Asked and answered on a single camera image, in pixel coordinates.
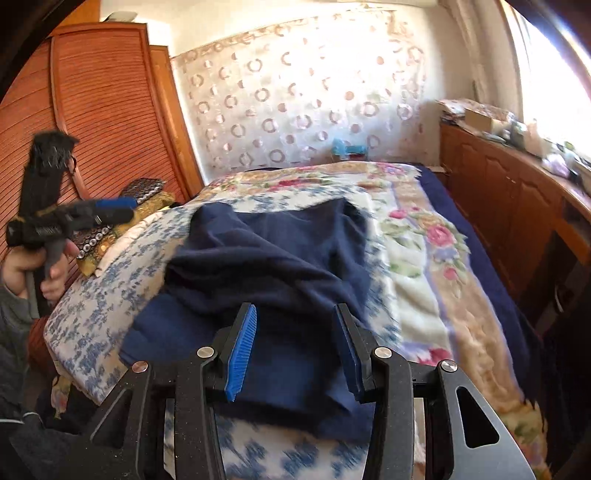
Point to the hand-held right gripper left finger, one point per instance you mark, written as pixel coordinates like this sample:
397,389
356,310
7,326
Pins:
242,350

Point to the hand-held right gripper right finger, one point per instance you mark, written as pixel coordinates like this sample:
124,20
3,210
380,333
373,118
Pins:
351,355

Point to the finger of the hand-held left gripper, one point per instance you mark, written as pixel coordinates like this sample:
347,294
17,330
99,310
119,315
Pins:
115,203
113,214

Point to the navy orange-print t-shirt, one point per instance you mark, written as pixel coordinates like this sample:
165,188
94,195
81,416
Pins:
277,258

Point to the person's left forearm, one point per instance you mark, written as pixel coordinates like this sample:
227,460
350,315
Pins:
11,346

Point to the person's left hand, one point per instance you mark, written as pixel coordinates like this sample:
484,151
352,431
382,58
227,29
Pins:
53,281

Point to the dark circle-patterned cushion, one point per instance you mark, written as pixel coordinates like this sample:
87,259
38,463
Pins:
94,240
143,188

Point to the yellow cushion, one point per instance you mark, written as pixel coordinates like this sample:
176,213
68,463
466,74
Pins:
94,265

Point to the blue floral white sheet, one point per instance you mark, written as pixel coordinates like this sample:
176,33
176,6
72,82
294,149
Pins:
101,295

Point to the wooden louvered wardrobe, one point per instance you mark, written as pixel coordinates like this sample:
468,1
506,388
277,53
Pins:
106,115

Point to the floral blanket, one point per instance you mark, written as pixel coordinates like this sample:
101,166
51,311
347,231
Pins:
438,286

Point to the teal item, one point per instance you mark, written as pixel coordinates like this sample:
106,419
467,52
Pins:
348,148

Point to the circle-patterned sheer curtain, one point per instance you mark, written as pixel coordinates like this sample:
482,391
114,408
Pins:
300,92

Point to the dark cloth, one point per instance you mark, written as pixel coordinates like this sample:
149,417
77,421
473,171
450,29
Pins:
32,447

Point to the wooden sideboard cabinet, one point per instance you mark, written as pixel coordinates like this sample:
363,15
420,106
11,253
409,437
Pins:
508,194

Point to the cardboard box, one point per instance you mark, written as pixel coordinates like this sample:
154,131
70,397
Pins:
480,119

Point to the bright window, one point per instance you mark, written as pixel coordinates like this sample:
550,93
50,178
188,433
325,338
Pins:
549,69

